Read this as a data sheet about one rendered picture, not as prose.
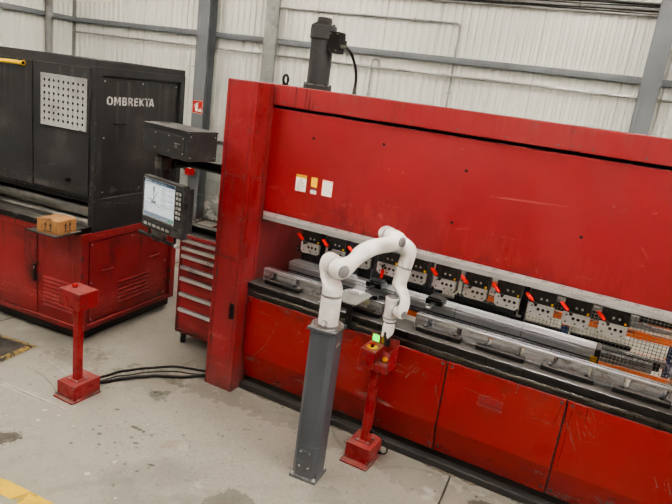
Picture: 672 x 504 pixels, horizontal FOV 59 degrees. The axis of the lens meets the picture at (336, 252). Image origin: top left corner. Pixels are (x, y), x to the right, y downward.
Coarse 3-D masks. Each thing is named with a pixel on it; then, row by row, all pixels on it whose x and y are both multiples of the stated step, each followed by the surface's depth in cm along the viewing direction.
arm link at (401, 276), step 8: (400, 272) 357; (408, 272) 357; (400, 280) 357; (400, 288) 357; (400, 296) 355; (408, 296) 357; (400, 304) 355; (408, 304) 357; (392, 312) 359; (400, 312) 355
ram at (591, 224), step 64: (320, 128) 403; (384, 128) 382; (320, 192) 412; (384, 192) 390; (448, 192) 370; (512, 192) 352; (576, 192) 335; (640, 192) 320; (448, 256) 377; (512, 256) 358; (576, 256) 341; (640, 256) 326
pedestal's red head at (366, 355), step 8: (376, 344) 385; (360, 352) 378; (368, 352) 375; (376, 352) 375; (384, 352) 383; (392, 352) 373; (360, 360) 379; (368, 360) 376; (376, 360) 378; (392, 360) 377; (368, 368) 377; (376, 368) 374; (384, 368) 372; (392, 368) 380
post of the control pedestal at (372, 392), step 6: (372, 372) 382; (378, 372) 381; (372, 378) 383; (378, 378) 383; (372, 384) 384; (378, 384) 386; (372, 390) 385; (372, 396) 385; (366, 402) 388; (372, 402) 386; (366, 408) 389; (372, 408) 387; (366, 414) 390; (372, 414) 390; (366, 420) 391; (372, 420) 393; (366, 426) 392; (366, 432) 393; (360, 438) 396; (366, 438) 393
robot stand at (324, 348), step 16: (320, 336) 342; (336, 336) 341; (320, 352) 344; (336, 352) 348; (320, 368) 346; (336, 368) 354; (304, 384) 355; (320, 384) 348; (304, 400) 355; (320, 400) 350; (304, 416) 357; (320, 416) 353; (304, 432) 359; (320, 432) 357; (304, 448) 362; (320, 448) 360; (304, 464) 363; (320, 464) 367; (304, 480) 365
